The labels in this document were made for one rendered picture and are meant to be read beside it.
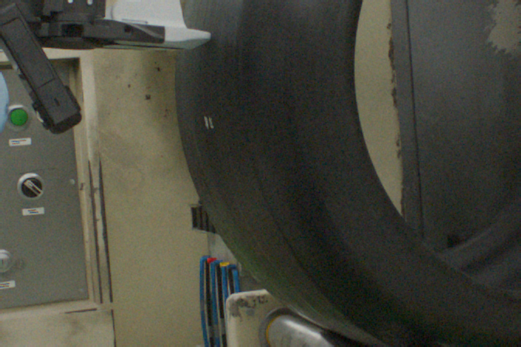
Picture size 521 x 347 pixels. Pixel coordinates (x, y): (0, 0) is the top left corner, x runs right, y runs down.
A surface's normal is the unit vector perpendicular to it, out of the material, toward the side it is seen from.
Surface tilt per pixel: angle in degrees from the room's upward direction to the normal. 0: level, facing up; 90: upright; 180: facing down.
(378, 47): 90
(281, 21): 81
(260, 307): 90
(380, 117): 90
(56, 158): 90
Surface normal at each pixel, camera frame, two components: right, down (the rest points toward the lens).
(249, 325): 0.33, 0.02
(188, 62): -0.94, -0.04
